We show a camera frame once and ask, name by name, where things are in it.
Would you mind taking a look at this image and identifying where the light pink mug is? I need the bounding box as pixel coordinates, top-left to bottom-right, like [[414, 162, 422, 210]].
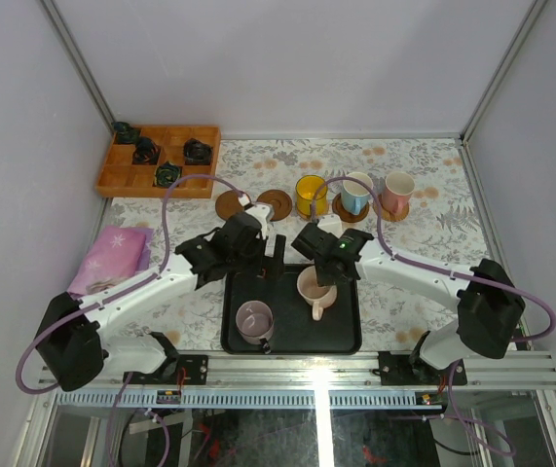
[[297, 266, 338, 321]]

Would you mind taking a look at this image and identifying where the brown wooden coaster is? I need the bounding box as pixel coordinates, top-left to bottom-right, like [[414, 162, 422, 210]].
[[332, 195, 370, 224], [257, 190, 292, 222], [215, 190, 250, 221]]

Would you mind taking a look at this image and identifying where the blue mug cream inside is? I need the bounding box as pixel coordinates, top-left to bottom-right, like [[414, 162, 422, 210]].
[[341, 172, 374, 216]]

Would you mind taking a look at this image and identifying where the yellow glass cup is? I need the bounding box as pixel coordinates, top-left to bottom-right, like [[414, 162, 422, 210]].
[[295, 175, 328, 214]]

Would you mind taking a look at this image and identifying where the pink mug cream inside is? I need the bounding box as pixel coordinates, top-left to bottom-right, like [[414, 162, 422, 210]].
[[381, 171, 415, 216]]

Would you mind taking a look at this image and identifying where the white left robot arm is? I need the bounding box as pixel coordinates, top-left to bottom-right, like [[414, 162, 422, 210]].
[[34, 203, 274, 392]]

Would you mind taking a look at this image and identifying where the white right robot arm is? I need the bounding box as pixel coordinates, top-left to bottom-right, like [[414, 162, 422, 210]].
[[292, 223, 526, 384]]

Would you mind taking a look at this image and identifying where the mauve mug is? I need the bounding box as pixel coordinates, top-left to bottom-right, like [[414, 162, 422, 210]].
[[235, 301, 275, 354]]

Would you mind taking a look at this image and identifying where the black serving tray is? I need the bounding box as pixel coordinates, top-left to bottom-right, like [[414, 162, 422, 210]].
[[220, 265, 362, 355]]

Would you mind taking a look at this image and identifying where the dark rolled fabric bundle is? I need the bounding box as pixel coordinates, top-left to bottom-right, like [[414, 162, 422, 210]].
[[183, 138, 213, 165], [132, 136, 161, 165], [112, 121, 140, 145]]

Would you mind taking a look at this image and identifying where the purple patterned cloth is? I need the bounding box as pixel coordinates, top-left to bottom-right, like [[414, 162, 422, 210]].
[[67, 226, 153, 297]]

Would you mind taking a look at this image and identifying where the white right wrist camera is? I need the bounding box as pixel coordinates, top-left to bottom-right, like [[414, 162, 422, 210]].
[[316, 214, 344, 238]]

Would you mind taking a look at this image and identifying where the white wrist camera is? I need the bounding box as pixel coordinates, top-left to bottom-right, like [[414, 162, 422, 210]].
[[316, 214, 344, 238], [238, 192, 275, 239]]

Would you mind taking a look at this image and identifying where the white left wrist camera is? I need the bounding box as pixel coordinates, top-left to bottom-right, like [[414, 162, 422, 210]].
[[238, 192, 275, 239]]

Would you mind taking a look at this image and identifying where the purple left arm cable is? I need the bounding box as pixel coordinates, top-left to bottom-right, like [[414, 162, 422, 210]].
[[14, 174, 252, 467]]

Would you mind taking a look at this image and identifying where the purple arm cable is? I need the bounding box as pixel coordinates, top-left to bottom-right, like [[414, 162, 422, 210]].
[[14, 174, 252, 467], [309, 177, 556, 458]]

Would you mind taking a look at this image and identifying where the aluminium front frame rail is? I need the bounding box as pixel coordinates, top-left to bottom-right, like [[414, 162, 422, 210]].
[[38, 347, 556, 390]]

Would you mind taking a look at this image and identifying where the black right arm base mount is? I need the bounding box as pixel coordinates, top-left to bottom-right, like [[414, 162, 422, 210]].
[[371, 338, 451, 386]]

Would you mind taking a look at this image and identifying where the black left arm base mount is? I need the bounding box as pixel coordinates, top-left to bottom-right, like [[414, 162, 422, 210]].
[[123, 354, 208, 387]]

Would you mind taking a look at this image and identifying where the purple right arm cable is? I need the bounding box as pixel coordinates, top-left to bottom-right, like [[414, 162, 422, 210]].
[[309, 177, 556, 458]]

